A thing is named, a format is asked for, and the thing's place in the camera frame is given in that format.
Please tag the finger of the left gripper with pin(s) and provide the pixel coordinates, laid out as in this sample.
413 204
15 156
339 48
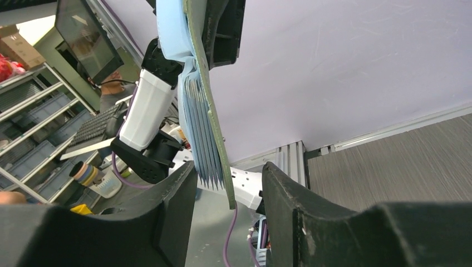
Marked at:
223 31

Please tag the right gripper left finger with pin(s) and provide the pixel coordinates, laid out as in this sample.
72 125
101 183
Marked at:
151 229

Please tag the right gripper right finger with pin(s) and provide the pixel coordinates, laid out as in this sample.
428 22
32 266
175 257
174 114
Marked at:
306 229

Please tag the green card holder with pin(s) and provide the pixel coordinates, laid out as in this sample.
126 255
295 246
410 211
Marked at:
180 27

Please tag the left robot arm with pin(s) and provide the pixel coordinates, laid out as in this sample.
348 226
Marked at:
172 117

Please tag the black keyboard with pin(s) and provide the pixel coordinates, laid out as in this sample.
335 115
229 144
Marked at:
99 128

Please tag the black monitor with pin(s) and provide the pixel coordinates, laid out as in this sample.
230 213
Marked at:
84 34

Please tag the metal shelf rack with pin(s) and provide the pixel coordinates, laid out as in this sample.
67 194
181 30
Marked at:
40 115

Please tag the cardboard box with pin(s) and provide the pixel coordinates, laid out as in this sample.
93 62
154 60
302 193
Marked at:
17 49

